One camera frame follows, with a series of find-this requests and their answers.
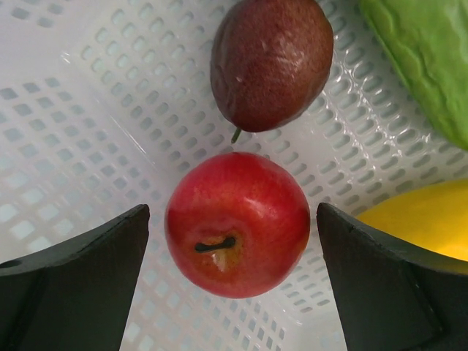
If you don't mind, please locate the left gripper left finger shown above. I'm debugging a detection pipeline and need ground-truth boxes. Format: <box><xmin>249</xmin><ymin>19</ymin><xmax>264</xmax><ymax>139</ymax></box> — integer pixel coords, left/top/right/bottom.
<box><xmin>1</xmin><ymin>204</ymin><xmax>150</xmax><ymax>350</ymax></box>

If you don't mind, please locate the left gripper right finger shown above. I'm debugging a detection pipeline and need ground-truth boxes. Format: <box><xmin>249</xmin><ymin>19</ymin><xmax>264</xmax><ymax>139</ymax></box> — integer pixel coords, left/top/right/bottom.
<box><xmin>317</xmin><ymin>203</ymin><xmax>467</xmax><ymax>350</ymax></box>

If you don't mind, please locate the light green toy cucumber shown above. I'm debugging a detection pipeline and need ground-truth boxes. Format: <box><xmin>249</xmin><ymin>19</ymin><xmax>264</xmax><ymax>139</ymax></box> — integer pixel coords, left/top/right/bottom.
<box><xmin>359</xmin><ymin>1</ymin><xmax>467</xmax><ymax>149</ymax></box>

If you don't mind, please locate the red toy apple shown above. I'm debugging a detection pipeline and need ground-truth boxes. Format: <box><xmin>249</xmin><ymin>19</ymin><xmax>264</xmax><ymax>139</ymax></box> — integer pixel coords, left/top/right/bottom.
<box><xmin>165</xmin><ymin>152</ymin><xmax>311</xmax><ymax>298</ymax></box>

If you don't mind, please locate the yellow toy lemon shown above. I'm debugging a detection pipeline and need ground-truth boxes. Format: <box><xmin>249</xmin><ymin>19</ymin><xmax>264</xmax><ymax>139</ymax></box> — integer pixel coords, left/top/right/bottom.
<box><xmin>358</xmin><ymin>178</ymin><xmax>467</xmax><ymax>261</ymax></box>

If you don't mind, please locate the white plastic basket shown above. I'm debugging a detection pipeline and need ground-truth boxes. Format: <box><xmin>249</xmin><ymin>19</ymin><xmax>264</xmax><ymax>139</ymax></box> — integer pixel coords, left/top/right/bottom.
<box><xmin>1</xmin><ymin>1</ymin><xmax>467</xmax><ymax>350</ymax></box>

